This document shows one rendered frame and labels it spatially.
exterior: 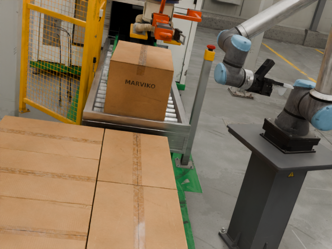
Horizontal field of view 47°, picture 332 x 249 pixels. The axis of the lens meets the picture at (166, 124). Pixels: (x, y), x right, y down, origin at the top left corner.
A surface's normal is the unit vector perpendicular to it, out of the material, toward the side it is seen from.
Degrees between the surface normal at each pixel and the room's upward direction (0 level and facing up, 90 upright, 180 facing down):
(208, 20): 90
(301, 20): 90
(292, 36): 90
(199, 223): 0
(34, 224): 0
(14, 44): 92
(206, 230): 0
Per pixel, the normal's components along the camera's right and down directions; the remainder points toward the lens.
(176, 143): 0.07, 0.41
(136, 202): 0.19, -0.90
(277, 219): 0.40, 0.43
